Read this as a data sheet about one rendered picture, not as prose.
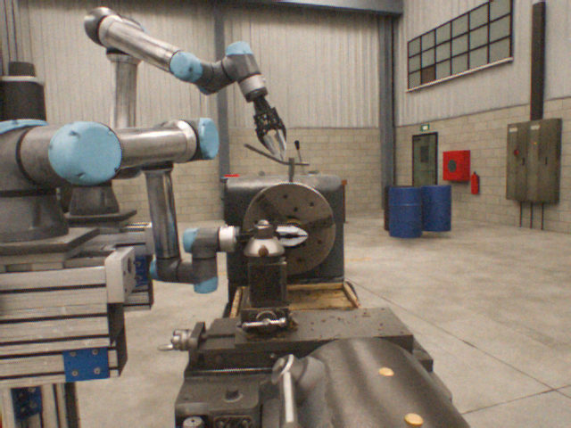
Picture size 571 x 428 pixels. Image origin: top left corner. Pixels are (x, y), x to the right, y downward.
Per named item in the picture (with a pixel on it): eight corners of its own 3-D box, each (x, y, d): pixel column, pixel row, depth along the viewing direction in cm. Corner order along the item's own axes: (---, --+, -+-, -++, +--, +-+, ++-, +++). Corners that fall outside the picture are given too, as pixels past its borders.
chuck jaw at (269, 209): (277, 226, 146) (253, 201, 145) (288, 217, 146) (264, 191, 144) (277, 231, 135) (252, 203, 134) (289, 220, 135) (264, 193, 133)
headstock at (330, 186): (233, 251, 219) (229, 176, 214) (325, 248, 221) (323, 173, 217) (221, 282, 160) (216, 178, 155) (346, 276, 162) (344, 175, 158)
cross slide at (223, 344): (199, 334, 93) (197, 315, 93) (390, 325, 95) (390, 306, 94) (185, 370, 76) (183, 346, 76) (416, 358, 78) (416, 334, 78)
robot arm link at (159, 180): (122, 124, 119) (144, 287, 128) (154, 121, 115) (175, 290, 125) (149, 123, 129) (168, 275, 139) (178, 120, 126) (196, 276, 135)
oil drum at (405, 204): (383, 234, 797) (382, 187, 788) (409, 232, 815) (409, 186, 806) (400, 239, 741) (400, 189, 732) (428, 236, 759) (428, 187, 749)
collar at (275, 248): (244, 250, 87) (244, 235, 87) (283, 248, 88) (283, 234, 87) (243, 258, 79) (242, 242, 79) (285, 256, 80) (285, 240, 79)
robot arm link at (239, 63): (228, 53, 129) (252, 40, 126) (243, 86, 131) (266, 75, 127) (217, 51, 122) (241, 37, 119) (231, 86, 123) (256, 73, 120)
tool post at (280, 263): (251, 296, 89) (248, 250, 88) (285, 294, 89) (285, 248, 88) (249, 308, 81) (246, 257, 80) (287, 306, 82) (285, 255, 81)
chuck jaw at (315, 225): (296, 218, 146) (329, 211, 146) (299, 233, 147) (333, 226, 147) (298, 223, 135) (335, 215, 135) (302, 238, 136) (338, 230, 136)
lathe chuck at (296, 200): (243, 267, 153) (245, 180, 150) (329, 270, 155) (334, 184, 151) (241, 273, 144) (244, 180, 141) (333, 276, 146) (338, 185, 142)
